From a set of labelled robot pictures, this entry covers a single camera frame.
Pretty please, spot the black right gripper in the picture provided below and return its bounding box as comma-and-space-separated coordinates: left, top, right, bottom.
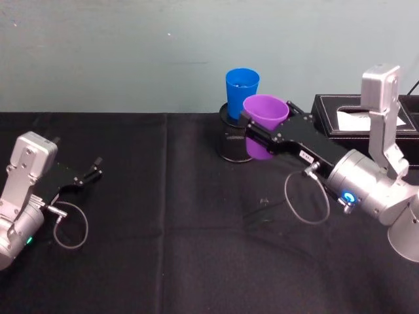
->
240, 100, 349, 180

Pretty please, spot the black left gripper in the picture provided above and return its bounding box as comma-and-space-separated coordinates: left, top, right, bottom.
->
45, 156, 104, 204

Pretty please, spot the purple plastic cup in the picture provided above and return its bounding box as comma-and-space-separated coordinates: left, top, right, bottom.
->
242, 94, 291, 161

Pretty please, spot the blue plastic cup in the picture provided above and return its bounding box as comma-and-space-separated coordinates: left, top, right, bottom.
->
225, 67, 261, 121

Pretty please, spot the black mesh cup holder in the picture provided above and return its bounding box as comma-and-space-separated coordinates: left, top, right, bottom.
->
218, 101, 255, 164

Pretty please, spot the black leather tissue box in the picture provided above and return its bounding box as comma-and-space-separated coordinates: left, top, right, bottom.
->
310, 94, 419, 142

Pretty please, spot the white tissue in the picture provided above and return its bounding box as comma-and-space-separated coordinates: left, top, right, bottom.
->
336, 109, 406, 132

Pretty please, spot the black table cloth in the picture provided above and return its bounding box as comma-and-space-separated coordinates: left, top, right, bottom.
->
0, 111, 419, 314

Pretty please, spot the thin grey left gripper cable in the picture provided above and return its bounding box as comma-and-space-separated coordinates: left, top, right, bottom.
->
42, 200, 90, 251

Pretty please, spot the thin grey gripper cable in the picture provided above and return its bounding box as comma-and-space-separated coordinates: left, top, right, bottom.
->
42, 200, 90, 251
283, 161, 330, 226

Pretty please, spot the thin grey right gripper cable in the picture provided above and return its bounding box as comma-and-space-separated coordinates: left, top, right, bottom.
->
283, 161, 330, 226

